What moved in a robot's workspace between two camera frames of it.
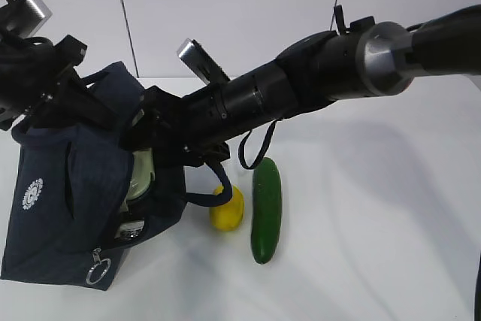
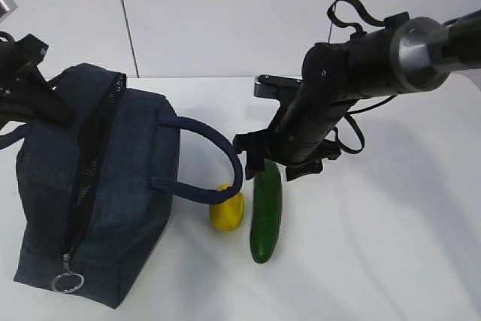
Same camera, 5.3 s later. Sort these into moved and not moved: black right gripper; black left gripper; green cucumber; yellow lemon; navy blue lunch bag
Moved: black left gripper; navy blue lunch bag; black right gripper
Not moved: green cucumber; yellow lemon
